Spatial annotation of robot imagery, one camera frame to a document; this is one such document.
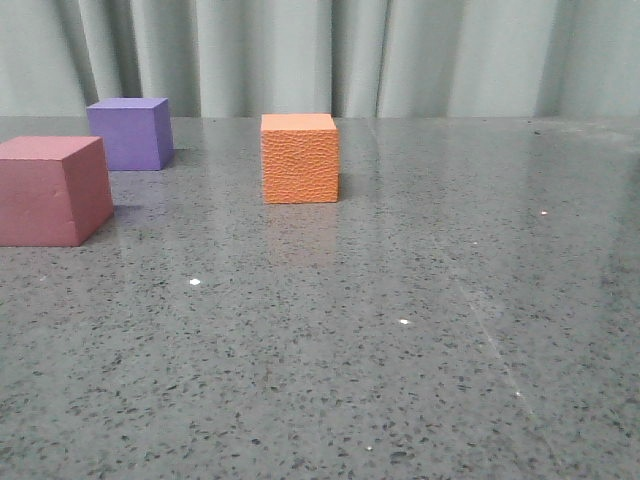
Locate orange foam cube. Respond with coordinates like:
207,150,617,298
260,113,340,204

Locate pale green curtain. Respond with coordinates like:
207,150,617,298
1,1,639,117

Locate purple foam cube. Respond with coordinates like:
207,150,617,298
86,98,174,171

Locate red foam cube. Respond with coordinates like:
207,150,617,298
1,136,114,247

